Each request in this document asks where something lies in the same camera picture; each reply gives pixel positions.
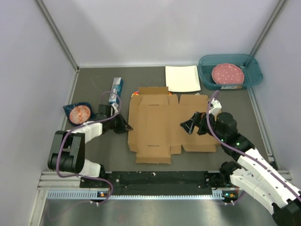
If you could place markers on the rainbow flower plush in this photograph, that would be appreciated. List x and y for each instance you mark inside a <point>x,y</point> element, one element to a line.
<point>135,94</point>

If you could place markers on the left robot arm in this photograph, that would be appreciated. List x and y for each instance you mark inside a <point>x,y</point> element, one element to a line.
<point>67,153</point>

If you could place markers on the teal plastic bin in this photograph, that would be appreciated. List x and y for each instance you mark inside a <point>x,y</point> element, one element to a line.
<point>248,65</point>

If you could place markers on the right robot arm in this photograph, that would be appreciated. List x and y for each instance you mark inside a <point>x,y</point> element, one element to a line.
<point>249,170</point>

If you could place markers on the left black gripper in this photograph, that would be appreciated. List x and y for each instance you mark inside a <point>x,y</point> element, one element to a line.
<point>123,126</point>

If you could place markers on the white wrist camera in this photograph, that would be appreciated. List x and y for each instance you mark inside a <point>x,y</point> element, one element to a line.
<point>115,109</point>
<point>215,107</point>

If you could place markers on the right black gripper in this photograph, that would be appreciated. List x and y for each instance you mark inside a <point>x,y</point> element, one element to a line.
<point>199,119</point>

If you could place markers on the pink dotted plate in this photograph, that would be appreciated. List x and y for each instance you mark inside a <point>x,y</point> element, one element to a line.
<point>226,74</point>

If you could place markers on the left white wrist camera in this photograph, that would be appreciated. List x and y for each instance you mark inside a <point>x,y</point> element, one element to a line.
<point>115,109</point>

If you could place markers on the blue toothpaste box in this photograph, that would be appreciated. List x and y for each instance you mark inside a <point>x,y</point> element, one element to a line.
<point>116,90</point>

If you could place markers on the blue bowl red inside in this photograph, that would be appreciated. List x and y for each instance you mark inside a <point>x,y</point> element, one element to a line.
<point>78,113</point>

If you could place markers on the aluminium frame rail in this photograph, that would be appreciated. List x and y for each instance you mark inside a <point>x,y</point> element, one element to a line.
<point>51,179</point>

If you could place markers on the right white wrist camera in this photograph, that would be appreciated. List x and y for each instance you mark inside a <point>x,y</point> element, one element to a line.
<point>215,107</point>

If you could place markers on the brown cardboard box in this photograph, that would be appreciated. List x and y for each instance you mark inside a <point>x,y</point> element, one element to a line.
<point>155,116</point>

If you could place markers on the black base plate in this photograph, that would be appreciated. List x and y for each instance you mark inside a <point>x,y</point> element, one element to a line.
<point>166,182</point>

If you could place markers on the white square plate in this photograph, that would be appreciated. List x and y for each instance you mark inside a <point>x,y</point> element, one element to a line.
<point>182,78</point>

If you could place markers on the grey slotted cable duct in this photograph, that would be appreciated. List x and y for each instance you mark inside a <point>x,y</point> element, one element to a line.
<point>98,195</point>

